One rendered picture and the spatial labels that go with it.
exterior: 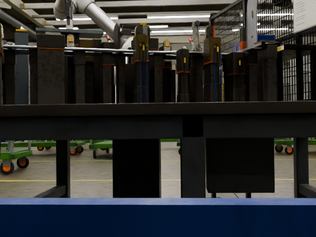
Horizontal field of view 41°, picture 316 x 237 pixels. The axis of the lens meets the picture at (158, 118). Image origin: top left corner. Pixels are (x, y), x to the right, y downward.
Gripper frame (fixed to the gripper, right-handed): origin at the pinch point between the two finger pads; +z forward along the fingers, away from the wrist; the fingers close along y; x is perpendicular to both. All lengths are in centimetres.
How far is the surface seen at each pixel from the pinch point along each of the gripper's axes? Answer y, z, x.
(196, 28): -1, 3, 73
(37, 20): -816, -210, -255
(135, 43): 44, 19, 40
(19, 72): 12.2, 27.8, -24.6
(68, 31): 8.1, 5.0, 1.2
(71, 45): 21.4, 15.4, 5.8
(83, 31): 5.8, 4.9, 9.1
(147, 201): 208, 63, 51
